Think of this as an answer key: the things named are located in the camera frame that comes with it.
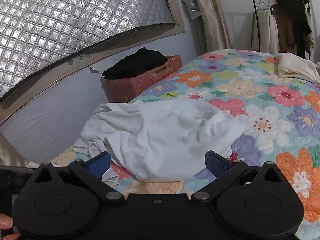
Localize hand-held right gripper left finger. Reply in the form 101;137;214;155
31;152;125;204

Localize cream hanging pants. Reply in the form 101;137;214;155
251;9;279;54

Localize person's left hand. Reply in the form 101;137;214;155
0;214;22;240

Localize cream garment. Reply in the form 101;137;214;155
274;52;320;85

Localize metal clothes rack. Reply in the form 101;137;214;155
247;0;312;60

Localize olive hanging garment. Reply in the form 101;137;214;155
304;0;316;48

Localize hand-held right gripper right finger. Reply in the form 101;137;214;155
191;150;287;204

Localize beige curtain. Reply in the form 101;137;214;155
192;0;232;55
0;132;28;167

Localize wooden window frame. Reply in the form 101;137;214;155
0;0;187;126

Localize white garment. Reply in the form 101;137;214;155
72;99;247;182

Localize brown hanging garment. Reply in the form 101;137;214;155
271;0;304;53

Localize black hanging garment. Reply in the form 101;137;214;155
275;0;313;60

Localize black folded clothes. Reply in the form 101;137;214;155
102;47;168;80

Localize silver quilted insulation panel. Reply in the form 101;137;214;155
0;0;175;98

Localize floral quilted bedspread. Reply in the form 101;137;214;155
49;49;320;240

